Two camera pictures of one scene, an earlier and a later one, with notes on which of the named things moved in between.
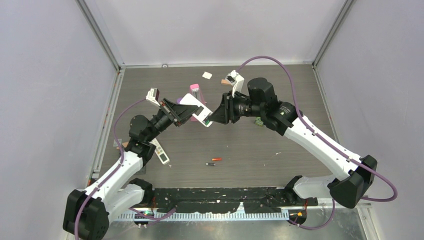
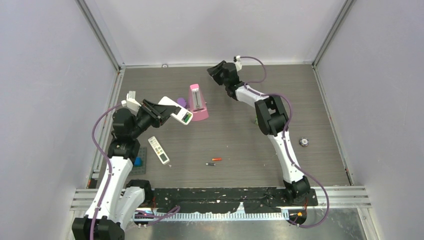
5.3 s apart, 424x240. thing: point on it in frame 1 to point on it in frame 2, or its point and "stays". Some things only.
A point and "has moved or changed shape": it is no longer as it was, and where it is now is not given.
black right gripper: x=225 y=114 to x=214 y=71
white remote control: x=189 y=99 has moved or changed shape
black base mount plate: x=226 y=200 stays
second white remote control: x=159 y=151 stays
